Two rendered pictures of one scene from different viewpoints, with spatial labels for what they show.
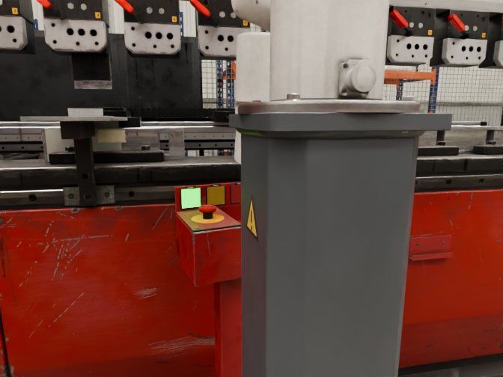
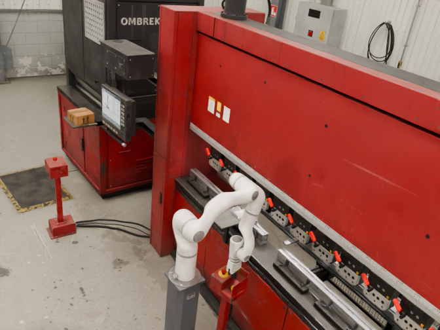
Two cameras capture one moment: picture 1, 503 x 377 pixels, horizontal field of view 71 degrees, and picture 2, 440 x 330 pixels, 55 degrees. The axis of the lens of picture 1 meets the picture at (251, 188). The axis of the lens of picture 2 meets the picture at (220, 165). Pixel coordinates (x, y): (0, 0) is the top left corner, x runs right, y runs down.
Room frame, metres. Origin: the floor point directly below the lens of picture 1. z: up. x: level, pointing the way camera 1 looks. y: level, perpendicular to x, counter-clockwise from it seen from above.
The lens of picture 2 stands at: (-0.31, -1.88, 2.77)
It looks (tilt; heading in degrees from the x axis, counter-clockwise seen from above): 27 degrees down; 65
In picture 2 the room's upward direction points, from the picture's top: 7 degrees clockwise
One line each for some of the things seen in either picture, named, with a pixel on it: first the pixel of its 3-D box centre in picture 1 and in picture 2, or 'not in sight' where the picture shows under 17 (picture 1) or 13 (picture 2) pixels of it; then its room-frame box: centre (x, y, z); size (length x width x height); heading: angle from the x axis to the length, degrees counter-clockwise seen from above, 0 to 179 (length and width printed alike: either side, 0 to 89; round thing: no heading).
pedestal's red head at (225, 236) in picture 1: (226, 227); (228, 280); (0.78, 0.06, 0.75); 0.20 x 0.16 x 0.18; 114
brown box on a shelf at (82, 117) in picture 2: not in sight; (80, 115); (0.05, 2.39, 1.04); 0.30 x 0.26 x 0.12; 105
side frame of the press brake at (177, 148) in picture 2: not in sight; (201, 139); (1.04, 1.44, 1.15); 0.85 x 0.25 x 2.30; 11
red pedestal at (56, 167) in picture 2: not in sight; (58, 196); (-0.22, 1.89, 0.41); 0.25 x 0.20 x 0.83; 11
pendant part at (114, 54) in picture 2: not in sight; (126, 96); (0.37, 1.60, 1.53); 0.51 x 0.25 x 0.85; 107
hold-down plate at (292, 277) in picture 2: not in sight; (290, 276); (1.11, -0.15, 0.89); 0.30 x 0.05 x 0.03; 101
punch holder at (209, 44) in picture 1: (223, 28); (283, 209); (1.12, 0.08, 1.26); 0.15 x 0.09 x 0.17; 101
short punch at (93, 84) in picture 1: (92, 71); not in sight; (1.05, 0.45, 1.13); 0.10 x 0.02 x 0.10; 101
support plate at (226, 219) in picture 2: (82, 118); (229, 217); (0.91, 0.42, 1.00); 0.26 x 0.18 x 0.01; 11
